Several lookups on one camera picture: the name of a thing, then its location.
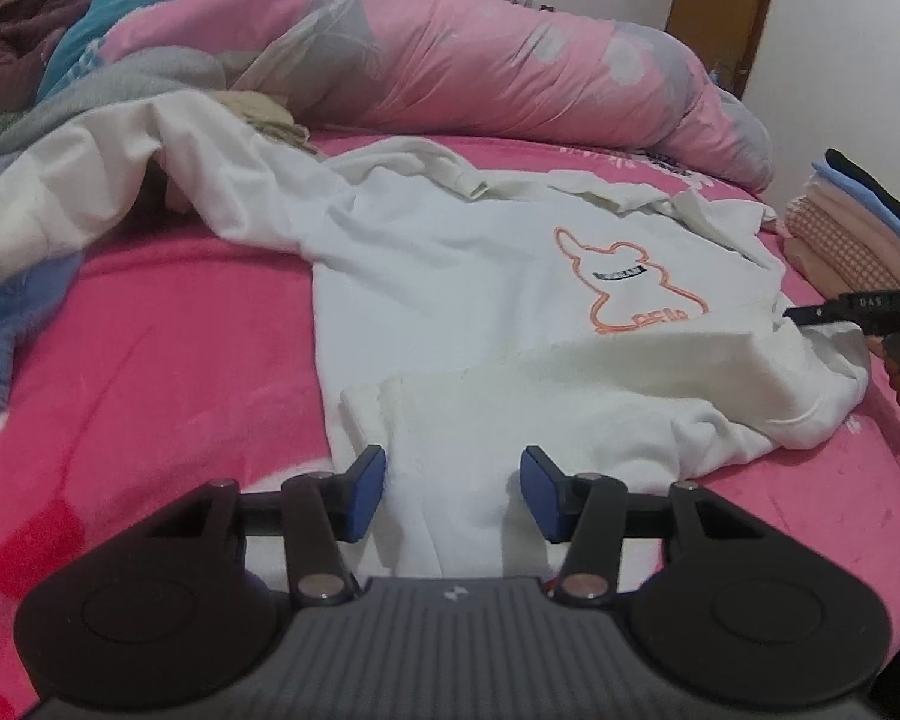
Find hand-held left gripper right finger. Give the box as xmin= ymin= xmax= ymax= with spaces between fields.
xmin=520 ymin=445 xmax=760 ymax=606

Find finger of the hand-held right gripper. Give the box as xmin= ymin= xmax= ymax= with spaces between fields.
xmin=784 ymin=289 xmax=869 ymax=328

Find beige pants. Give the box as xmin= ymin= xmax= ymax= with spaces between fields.
xmin=210 ymin=88 xmax=320 ymax=155

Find light pink folded garment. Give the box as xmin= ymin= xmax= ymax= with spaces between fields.
xmin=802 ymin=180 xmax=900 ymax=271

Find blue quilt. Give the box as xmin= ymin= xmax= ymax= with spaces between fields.
xmin=34 ymin=0 xmax=323 ymax=102

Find tan folded garment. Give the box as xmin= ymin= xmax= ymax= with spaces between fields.
xmin=782 ymin=236 xmax=871 ymax=297

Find brown wooden door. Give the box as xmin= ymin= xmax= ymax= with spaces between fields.
xmin=664 ymin=0 xmax=785 ymax=98

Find pink floral blanket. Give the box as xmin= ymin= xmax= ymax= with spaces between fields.
xmin=0 ymin=127 xmax=900 ymax=720

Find pink floral quilt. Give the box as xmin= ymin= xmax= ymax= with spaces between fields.
xmin=97 ymin=0 xmax=777 ymax=192

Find grey garment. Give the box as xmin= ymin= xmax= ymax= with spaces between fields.
xmin=0 ymin=45 xmax=230 ymax=166

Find blue folded garment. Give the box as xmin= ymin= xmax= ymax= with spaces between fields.
xmin=810 ymin=161 xmax=900 ymax=248

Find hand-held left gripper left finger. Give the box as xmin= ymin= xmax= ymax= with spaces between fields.
xmin=144 ymin=445 xmax=388 ymax=606

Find white sweatshirt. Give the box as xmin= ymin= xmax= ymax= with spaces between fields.
xmin=0 ymin=90 xmax=871 ymax=578

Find black folded garment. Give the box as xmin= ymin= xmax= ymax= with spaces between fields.
xmin=825 ymin=148 xmax=900 ymax=241

